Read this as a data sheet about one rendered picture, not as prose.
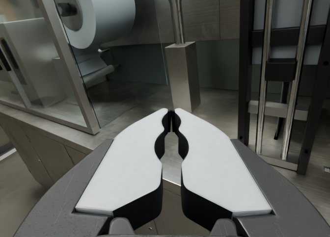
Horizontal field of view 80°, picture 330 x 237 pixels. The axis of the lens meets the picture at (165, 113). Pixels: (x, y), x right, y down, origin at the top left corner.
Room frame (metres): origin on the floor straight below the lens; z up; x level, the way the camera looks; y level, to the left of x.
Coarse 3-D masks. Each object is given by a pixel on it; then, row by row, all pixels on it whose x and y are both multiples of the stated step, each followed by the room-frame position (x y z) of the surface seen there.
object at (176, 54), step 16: (176, 0) 0.77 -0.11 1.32; (176, 16) 0.78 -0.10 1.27; (176, 32) 0.78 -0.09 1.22; (176, 48) 0.75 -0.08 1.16; (192, 48) 0.78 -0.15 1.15; (176, 64) 0.76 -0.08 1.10; (192, 64) 0.77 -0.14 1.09; (176, 80) 0.77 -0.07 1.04; (192, 80) 0.76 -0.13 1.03; (176, 96) 0.77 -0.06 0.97; (192, 96) 0.75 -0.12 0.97
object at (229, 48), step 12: (204, 48) 0.97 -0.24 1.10; (216, 48) 0.93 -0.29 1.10; (228, 48) 0.90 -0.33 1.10; (204, 60) 0.97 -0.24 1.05; (216, 60) 0.94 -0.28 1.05; (228, 60) 0.90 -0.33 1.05; (204, 72) 0.98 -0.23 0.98; (216, 72) 0.94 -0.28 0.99; (228, 72) 0.90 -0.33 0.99; (252, 72) 0.83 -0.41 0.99; (312, 72) 0.70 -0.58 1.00; (168, 84) 1.12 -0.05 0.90; (204, 84) 0.98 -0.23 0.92; (216, 84) 0.94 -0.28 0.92; (228, 84) 0.90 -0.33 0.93; (252, 84) 0.83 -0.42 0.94; (276, 84) 0.77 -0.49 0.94; (300, 84) 0.72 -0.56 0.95; (312, 84) 0.69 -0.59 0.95
